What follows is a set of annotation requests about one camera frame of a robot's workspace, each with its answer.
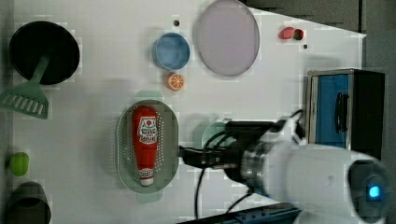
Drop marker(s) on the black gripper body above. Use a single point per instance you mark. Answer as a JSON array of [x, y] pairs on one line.
[[225, 150]]

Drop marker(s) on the red ketchup bottle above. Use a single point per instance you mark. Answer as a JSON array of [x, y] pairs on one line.
[[145, 142]]

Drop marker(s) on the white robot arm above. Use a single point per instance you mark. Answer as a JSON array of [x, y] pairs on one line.
[[329, 185]]

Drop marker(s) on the green oval strainer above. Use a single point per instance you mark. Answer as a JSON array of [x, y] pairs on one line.
[[166, 160]]

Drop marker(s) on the green mug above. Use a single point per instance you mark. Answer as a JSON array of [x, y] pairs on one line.
[[205, 130]]

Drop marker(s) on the orange slice toy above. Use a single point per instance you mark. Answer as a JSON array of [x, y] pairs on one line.
[[174, 82]]

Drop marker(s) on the black toaster oven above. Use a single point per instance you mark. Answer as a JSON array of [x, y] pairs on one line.
[[345, 108]]

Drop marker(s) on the grey round plate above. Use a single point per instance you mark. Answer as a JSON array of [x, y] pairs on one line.
[[228, 37]]

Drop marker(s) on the blue small bowl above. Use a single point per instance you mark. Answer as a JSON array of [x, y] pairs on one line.
[[171, 51]]

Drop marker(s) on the strawberry toy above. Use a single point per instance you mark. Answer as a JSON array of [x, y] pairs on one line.
[[286, 33]]

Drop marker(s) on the dark red fruit toy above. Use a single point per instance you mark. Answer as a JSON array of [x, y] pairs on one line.
[[298, 34]]

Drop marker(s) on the dark grey cup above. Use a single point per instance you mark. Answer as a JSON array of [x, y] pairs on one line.
[[28, 204]]

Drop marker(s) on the green spatula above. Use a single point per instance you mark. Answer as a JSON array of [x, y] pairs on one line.
[[28, 98]]

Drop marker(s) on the black round pot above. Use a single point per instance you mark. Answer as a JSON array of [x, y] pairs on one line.
[[35, 39]]

